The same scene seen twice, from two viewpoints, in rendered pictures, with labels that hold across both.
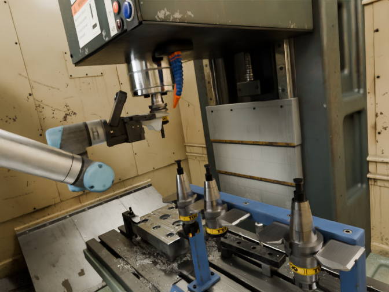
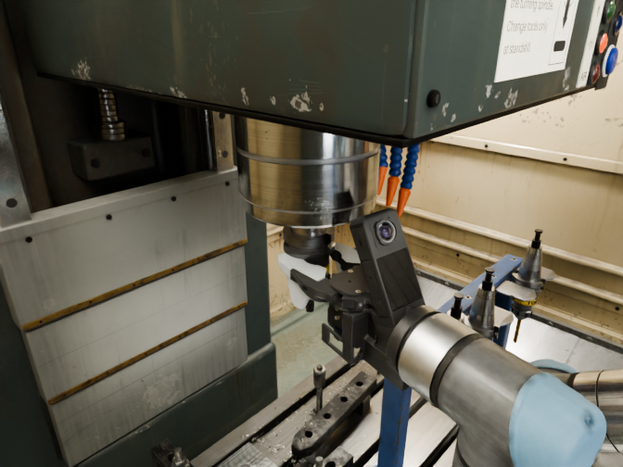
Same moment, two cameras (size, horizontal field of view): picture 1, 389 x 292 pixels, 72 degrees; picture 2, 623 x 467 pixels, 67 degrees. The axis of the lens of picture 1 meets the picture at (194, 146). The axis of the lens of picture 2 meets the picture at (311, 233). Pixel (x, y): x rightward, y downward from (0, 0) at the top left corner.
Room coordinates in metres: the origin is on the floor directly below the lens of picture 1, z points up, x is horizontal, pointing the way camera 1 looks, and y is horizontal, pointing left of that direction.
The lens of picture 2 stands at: (0.97, 0.61, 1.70)
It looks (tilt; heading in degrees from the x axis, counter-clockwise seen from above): 24 degrees down; 262
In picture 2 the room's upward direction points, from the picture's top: straight up
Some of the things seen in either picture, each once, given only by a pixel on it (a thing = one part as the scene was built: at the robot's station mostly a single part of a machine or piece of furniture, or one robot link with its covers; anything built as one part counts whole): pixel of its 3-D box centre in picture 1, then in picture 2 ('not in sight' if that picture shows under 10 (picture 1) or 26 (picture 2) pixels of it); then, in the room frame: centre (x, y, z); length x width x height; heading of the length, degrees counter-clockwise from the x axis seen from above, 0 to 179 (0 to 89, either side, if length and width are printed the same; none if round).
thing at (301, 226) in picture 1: (301, 218); (532, 261); (0.41, -0.16, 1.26); 0.04 x 0.04 x 0.07
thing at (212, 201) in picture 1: (211, 193); (483, 304); (0.58, -0.02, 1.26); 0.04 x 0.04 x 0.07
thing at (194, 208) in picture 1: (198, 206); not in sight; (0.62, 0.01, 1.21); 0.07 x 0.05 x 0.01; 128
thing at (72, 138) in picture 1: (69, 139); (514, 412); (0.77, 0.36, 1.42); 0.11 x 0.08 x 0.09; 117
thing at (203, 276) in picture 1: (197, 241); (393, 433); (0.75, 0.04, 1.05); 0.10 x 0.05 x 0.30; 128
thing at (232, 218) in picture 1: (231, 218); (493, 314); (0.54, -0.06, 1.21); 0.07 x 0.05 x 0.01; 128
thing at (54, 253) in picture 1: (118, 237); not in sight; (1.42, 0.51, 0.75); 0.89 x 0.67 x 0.26; 128
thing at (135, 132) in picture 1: (123, 129); (378, 321); (0.84, 0.21, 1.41); 0.12 x 0.08 x 0.09; 117
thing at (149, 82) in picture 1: (151, 75); (308, 153); (0.90, 0.10, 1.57); 0.16 x 0.16 x 0.12
